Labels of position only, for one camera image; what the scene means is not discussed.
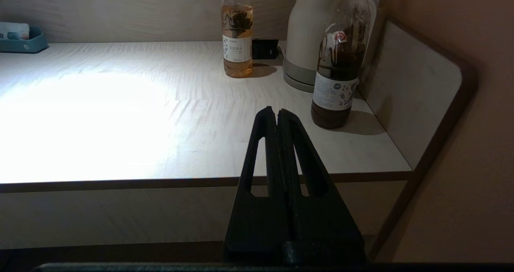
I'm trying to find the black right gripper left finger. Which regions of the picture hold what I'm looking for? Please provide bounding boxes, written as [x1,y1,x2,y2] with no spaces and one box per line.
[223,106,291,264]

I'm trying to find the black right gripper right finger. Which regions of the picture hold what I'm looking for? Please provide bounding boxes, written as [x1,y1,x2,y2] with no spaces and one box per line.
[277,108,367,264]

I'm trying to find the dark tea bottle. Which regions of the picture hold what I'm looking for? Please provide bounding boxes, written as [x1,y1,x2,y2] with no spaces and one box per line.
[311,0,371,129]

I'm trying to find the grey kettle base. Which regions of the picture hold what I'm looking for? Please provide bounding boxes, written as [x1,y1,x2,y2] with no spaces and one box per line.
[282,58,318,93]

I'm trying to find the wooden side panel rounded corner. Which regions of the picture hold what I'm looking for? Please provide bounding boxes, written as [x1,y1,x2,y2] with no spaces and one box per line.
[357,18,479,261]

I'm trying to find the light amber tea bottle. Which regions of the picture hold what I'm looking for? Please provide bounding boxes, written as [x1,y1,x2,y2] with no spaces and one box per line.
[221,0,254,78]

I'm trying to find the black recessed power socket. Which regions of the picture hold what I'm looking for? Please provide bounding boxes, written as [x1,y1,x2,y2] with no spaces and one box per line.
[252,39,280,60]

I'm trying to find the cream electric kettle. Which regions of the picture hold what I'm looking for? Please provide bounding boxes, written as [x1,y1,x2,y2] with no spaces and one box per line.
[285,0,386,74]

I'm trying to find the long wooden desk upstand panel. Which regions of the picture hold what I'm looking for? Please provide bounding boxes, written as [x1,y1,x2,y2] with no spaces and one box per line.
[0,0,298,44]

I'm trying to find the small blue sachet tray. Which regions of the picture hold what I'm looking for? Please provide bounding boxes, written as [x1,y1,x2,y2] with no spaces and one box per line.
[0,26,49,54]

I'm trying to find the white sachet packets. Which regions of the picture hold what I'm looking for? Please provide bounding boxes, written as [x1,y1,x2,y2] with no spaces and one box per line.
[0,22,30,40]

